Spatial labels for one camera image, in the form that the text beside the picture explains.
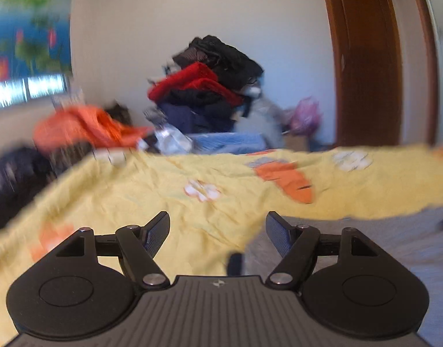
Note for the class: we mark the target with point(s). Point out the pink plastic bag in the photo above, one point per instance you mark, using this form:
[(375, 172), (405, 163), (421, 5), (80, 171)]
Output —
[(306, 115)]

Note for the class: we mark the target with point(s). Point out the black garment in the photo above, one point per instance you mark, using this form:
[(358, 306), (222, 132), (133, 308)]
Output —
[(221, 58)]

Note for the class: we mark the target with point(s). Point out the dark brown cloth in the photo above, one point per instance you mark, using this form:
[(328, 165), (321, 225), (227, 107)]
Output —
[(118, 112)]

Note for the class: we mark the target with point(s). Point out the orange plastic bag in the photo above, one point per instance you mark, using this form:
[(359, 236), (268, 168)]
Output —
[(84, 126)]

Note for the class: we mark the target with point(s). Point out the clear plastic bag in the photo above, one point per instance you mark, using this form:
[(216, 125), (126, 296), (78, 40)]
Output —
[(261, 123)]

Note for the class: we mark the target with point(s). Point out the window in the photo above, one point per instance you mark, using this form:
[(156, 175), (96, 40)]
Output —
[(26, 88)]

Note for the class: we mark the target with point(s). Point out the white crumpled plastic bag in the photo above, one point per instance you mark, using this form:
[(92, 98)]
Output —
[(167, 135)]

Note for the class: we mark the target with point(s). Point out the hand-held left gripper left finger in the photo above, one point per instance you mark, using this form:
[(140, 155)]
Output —
[(158, 232)]

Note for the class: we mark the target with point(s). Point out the dark navy garment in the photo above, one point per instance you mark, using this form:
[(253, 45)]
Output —
[(199, 115)]

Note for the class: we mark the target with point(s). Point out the grey sweater with navy sleeves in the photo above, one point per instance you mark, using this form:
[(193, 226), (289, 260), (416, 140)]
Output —
[(405, 245)]

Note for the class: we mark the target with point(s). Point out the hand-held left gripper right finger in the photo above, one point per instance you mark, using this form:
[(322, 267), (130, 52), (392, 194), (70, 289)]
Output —
[(279, 232)]

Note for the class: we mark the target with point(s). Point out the dark patterned cloth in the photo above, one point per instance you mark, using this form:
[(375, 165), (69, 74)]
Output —
[(15, 180)]

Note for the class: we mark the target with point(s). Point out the yellow printed quilt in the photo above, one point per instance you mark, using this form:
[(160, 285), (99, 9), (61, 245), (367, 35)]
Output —
[(116, 195)]

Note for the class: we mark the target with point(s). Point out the brown wooden door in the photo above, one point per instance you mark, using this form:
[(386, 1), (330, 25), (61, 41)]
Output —
[(366, 61)]

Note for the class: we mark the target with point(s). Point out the light blue knit cloth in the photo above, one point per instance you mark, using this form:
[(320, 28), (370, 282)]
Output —
[(228, 142)]

